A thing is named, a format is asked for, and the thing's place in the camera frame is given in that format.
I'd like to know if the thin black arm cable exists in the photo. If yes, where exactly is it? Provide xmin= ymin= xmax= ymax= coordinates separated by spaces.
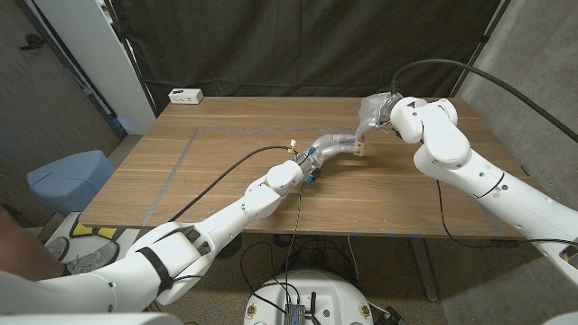
xmin=171 ymin=181 xmax=304 ymax=317
xmin=434 ymin=179 xmax=578 ymax=249

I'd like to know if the grey table leg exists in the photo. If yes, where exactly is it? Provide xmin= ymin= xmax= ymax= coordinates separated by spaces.
xmin=408 ymin=237 xmax=439 ymax=302

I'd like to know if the white power strip box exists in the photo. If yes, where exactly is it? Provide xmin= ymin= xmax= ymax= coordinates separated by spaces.
xmin=168 ymin=88 xmax=204 ymax=106

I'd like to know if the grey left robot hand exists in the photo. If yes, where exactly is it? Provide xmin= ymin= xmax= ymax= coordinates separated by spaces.
xmin=295 ymin=133 xmax=358 ymax=175

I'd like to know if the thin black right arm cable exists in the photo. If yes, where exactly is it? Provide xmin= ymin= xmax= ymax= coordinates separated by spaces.
xmin=434 ymin=179 xmax=578 ymax=249

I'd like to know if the white cabinet panel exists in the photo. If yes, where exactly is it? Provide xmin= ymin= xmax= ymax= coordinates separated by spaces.
xmin=33 ymin=0 xmax=157 ymax=135

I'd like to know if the blue-grey padded stool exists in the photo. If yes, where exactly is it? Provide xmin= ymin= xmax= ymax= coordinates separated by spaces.
xmin=25 ymin=149 xmax=117 ymax=217

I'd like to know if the dark door frame rail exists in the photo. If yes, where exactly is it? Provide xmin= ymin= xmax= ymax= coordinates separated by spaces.
xmin=13 ymin=0 xmax=128 ymax=139

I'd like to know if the black floor cable bundle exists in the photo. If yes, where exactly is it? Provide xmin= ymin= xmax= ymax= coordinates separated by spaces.
xmin=238 ymin=233 xmax=358 ymax=294

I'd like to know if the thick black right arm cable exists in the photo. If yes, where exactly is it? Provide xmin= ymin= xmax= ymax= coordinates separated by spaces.
xmin=391 ymin=59 xmax=578 ymax=144

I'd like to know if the grey sneaker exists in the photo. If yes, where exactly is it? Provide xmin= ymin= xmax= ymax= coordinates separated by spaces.
xmin=42 ymin=237 xmax=71 ymax=262
xmin=66 ymin=242 xmax=120 ymax=276

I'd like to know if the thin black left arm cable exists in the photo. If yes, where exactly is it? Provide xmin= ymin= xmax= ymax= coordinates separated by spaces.
xmin=171 ymin=181 xmax=304 ymax=317

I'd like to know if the black door handle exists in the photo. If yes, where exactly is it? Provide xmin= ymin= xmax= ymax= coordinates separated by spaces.
xmin=18 ymin=33 xmax=46 ymax=51

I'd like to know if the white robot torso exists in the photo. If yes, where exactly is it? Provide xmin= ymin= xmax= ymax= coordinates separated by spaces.
xmin=243 ymin=269 xmax=375 ymax=325

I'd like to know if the grey electronics box on torso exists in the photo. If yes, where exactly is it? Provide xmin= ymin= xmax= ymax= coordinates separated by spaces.
xmin=283 ymin=302 xmax=307 ymax=325

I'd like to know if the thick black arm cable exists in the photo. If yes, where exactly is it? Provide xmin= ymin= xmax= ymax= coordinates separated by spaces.
xmin=391 ymin=59 xmax=578 ymax=144
xmin=167 ymin=144 xmax=297 ymax=223

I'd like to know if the black connector beside torso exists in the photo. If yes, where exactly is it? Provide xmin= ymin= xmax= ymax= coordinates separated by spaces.
xmin=383 ymin=306 xmax=406 ymax=325

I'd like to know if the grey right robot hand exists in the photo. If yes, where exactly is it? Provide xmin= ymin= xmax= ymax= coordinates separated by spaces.
xmin=354 ymin=91 xmax=404 ymax=140

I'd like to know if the black backdrop stand pole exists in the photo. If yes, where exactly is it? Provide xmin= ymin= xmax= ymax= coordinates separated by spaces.
xmin=103 ymin=0 xmax=159 ymax=117
xmin=449 ymin=0 xmax=511 ymax=98

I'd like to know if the black antenna on torso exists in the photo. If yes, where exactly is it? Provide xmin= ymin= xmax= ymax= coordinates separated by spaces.
xmin=306 ymin=292 xmax=322 ymax=325

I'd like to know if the person's bare leg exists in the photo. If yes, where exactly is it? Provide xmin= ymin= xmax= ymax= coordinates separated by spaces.
xmin=0 ymin=205 xmax=67 ymax=281

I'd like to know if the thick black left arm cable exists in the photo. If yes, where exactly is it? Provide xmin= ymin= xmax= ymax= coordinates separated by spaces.
xmin=167 ymin=144 xmax=297 ymax=223

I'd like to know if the black backdrop curtain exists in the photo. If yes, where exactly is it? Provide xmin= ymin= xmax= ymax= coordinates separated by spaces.
xmin=110 ymin=0 xmax=511 ymax=114

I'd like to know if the white floor cable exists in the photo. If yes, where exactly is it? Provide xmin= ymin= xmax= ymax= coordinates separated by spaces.
xmin=346 ymin=235 xmax=361 ymax=284

